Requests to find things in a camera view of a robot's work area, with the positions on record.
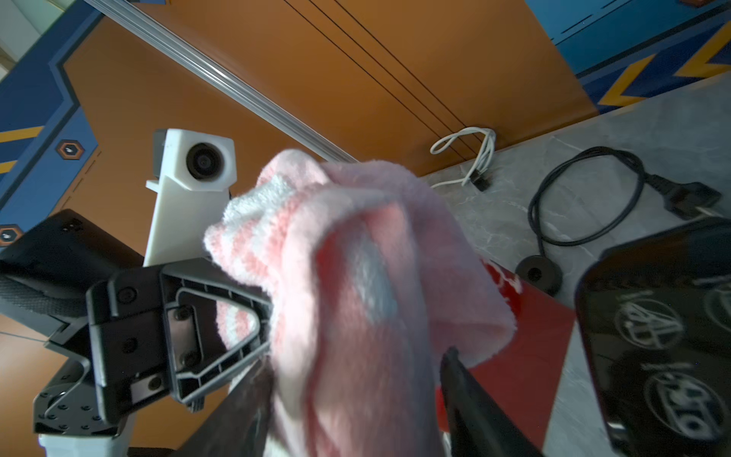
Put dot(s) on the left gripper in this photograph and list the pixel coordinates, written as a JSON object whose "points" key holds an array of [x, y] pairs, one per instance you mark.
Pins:
{"points": [[131, 335]]}

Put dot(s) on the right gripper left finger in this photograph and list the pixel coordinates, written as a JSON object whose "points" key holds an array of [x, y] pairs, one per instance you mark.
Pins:
{"points": [[239, 426]]}

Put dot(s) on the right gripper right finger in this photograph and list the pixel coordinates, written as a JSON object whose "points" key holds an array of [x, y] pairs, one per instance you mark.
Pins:
{"points": [[477, 425]]}

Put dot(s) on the pink striped towel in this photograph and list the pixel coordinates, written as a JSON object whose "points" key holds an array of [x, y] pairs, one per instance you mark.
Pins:
{"points": [[372, 280]]}

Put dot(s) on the black coffee machine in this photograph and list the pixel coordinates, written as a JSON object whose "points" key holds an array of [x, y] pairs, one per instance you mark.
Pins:
{"points": [[654, 316]]}

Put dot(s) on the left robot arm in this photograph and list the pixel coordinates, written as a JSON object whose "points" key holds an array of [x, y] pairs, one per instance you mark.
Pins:
{"points": [[85, 443]]}

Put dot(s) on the red Nespresso coffee machine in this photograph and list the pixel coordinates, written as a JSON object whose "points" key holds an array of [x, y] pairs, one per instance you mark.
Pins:
{"points": [[523, 379]]}

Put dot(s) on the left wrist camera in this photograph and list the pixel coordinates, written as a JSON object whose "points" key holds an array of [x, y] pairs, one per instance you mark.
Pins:
{"points": [[193, 173]]}

